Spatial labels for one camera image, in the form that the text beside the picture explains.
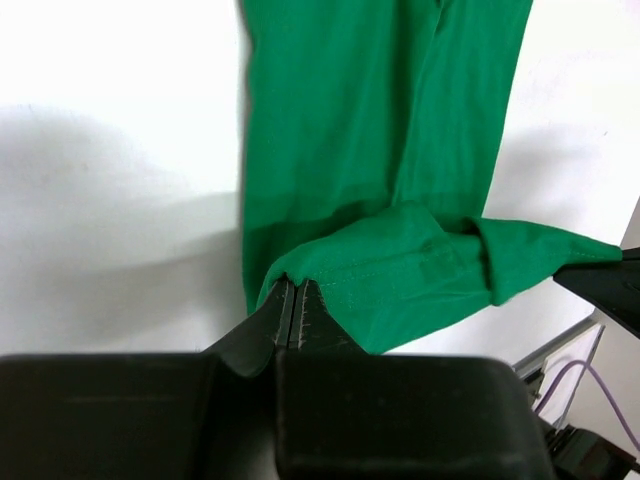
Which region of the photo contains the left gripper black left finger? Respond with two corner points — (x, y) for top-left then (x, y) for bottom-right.
(1, 280), (295, 479)

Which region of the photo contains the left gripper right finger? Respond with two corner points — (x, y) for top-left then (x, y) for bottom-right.
(274, 281), (554, 479)

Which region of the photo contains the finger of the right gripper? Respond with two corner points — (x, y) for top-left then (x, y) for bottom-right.
(553, 247), (640, 336)

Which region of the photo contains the green t shirt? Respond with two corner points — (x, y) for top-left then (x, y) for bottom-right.
(242, 1), (622, 353)

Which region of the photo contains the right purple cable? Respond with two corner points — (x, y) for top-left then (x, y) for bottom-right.
(532, 358), (640, 446)

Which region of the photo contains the aluminium rail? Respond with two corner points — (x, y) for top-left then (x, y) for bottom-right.
(513, 319), (603, 403)

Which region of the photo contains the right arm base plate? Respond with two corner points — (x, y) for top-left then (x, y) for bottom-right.
(544, 426), (639, 480)

